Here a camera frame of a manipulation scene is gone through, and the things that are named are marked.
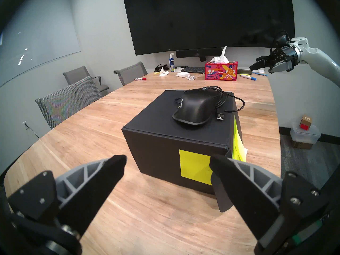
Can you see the grey ribbed mesh chair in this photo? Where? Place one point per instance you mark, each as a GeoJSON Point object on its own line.
{"type": "Point", "coordinates": [69, 103]}

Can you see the black video conference bar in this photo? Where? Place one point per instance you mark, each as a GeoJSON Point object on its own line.
{"type": "Point", "coordinates": [196, 53]}

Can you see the colourful floral tissue box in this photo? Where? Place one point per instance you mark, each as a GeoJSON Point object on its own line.
{"type": "Point", "coordinates": [220, 71]}

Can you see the flat brown cardboard box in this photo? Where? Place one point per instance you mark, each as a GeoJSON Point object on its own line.
{"type": "Point", "coordinates": [301, 145]}

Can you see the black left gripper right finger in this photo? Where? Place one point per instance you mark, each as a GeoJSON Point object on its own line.
{"type": "Point", "coordinates": [252, 193]}

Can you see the small brown cardboard box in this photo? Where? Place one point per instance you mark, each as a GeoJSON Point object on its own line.
{"type": "Point", "coordinates": [306, 122]}

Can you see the pale yellow sticky note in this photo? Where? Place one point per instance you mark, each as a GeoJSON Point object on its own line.
{"type": "Point", "coordinates": [243, 154]}

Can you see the large black wall screen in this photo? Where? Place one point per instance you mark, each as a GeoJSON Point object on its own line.
{"type": "Point", "coordinates": [207, 18]}

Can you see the blue capped white marker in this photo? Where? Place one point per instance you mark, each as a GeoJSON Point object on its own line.
{"type": "Point", "coordinates": [247, 77]}

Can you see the black flat eraser block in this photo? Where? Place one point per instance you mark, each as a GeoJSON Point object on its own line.
{"type": "Point", "coordinates": [244, 71]}

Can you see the whiteboard cleaner spray bottle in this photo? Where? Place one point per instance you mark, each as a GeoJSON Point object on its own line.
{"type": "Point", "coordinates": [171, 64]}

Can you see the black cardboard box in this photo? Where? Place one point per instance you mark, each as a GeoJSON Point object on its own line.
{"type": "Point", "coordinates": [156, 143]}

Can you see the white paper sheet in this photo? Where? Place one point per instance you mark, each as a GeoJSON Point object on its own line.
{"type": "Point", "coordinates": [259, 70]}

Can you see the wall-mounted glass whiteboard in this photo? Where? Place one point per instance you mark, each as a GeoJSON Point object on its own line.
{"type": "Point", "coordinates": [39, 39]}

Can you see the black keyboard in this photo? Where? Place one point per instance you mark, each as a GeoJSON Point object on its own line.
{"type": "Point", "coordinates": [193, 69]}

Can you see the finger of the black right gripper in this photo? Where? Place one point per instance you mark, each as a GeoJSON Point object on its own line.
{"type": "Point", "coordinates": [261, 63]}
{"type": "Point", "coordinates": [280, 67]}

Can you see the crumpled white tissue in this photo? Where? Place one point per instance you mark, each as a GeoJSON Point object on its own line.
{"type": "Point", "coordinates": [178, 69]}
{"type": "Point", "coordinates": [163, 72]}

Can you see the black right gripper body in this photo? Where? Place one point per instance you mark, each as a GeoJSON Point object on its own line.
{"type": "Point", "coordinates": [285, 55]}

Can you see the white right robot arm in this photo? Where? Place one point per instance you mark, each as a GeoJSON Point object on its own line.
{"type": "Point", "coordinates": [318, 58]}

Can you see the red capped whiteboard marker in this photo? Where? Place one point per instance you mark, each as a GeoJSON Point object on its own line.
{"type": "Point", "coordinates": [139, 79]}

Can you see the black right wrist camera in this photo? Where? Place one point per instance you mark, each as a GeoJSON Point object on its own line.
{"type": "Point", "coordinates": [281, 40]}

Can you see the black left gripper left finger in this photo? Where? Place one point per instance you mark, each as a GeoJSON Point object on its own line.
{"type": "Point", "coordinates": [87, 188]}

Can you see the grey office chair with armrests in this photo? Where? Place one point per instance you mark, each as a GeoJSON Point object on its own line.
{"type": "Point", "coordinates": [79, 75]}

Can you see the clear plastic storage bin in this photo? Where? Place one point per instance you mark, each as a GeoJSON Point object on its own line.
{"type": "Point", "coordinates": [305, 136]}

